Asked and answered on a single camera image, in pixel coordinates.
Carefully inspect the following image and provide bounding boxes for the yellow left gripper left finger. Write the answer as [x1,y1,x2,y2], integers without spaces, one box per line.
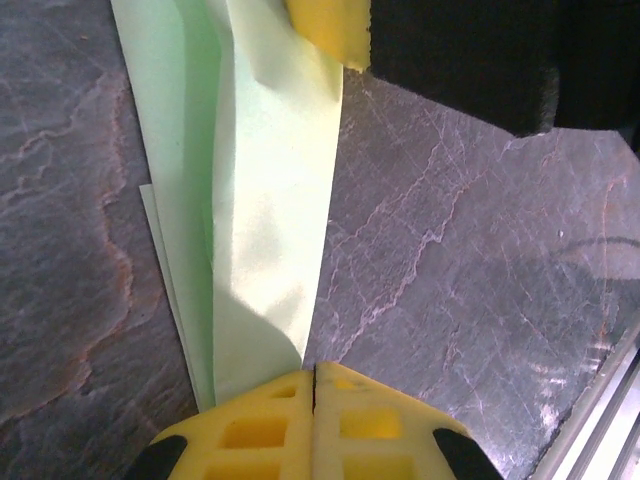
[124,369,315,480]

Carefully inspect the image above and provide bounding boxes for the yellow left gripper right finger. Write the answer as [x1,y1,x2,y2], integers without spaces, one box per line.
[313,362,504,480]

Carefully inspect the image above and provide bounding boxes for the light green paper sheet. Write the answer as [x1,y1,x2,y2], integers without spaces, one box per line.
[109,0,346,412]

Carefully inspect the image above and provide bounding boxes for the long aluminium mounting rail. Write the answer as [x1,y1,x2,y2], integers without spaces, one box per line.
[532,337,640,480]

